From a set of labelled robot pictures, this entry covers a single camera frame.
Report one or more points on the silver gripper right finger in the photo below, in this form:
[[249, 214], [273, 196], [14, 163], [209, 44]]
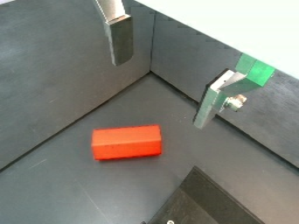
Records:
[[223, 93]]

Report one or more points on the black cradle stand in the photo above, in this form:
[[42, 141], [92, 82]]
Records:
[[200, 202]]

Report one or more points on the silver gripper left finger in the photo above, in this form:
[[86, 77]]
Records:
[[118, 30]]

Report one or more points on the red hexagon block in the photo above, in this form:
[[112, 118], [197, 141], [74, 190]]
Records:
[[127, 142]]

